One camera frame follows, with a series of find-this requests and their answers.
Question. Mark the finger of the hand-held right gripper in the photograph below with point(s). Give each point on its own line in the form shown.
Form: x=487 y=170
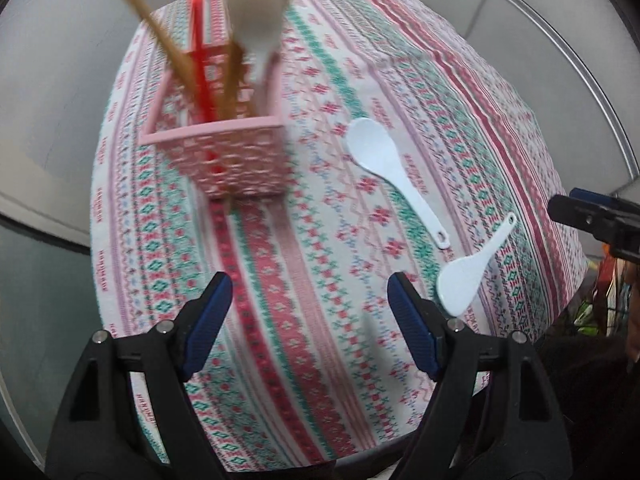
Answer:
x=595 y=195
x=575 y=212

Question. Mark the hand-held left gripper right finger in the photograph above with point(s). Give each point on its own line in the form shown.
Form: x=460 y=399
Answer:
x=412 y=325

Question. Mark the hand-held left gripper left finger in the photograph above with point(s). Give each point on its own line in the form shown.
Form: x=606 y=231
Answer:
x=210 y=320

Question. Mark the white plastic rice spoon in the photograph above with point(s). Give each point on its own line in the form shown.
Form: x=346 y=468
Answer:
x=457 y=285
x=255 y=15
x=370 y=147

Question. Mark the pink perforated utensil holder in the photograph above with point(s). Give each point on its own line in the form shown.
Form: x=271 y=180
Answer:
x=235 y=160

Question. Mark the red plastic spoon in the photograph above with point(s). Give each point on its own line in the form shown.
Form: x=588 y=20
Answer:
x=200 y=60

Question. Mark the patterned striped tablecloth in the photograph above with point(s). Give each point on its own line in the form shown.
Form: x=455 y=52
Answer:
x=320 y=310

